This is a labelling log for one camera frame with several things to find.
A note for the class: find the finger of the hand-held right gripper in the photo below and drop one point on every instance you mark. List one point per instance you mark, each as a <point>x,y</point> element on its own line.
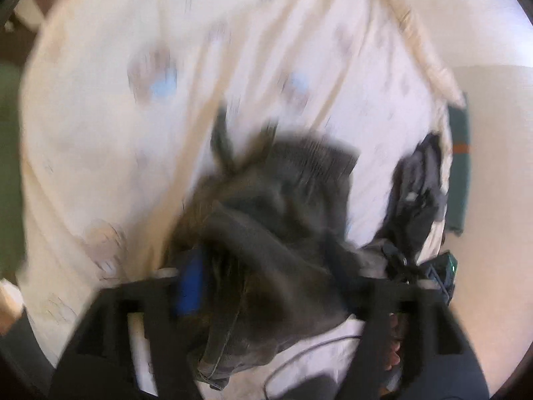
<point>399,260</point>

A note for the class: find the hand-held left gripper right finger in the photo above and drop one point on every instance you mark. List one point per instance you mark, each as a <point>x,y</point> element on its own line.
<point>372,304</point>

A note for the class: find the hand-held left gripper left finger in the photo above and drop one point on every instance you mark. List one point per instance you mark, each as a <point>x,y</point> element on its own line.
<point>189,287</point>

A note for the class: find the dark grey pants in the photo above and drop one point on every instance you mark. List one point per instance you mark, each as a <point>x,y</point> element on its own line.
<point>270,225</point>

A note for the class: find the person's right hand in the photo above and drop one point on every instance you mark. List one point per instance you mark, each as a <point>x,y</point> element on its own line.
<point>393,346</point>

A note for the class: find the black garment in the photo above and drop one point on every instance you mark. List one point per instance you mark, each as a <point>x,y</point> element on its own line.
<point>416,200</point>

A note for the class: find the teal mat with orange stripe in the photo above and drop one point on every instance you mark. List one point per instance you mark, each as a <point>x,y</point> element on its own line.
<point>458,175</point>

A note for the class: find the white printed bed sheet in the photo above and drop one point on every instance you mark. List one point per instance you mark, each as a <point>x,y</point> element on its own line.
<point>104,133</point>

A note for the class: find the green cloth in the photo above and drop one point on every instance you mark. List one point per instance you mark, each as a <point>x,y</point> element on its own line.
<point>10,175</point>

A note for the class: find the cream quilted blanket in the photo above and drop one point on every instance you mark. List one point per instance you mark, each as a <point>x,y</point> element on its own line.
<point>416,41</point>

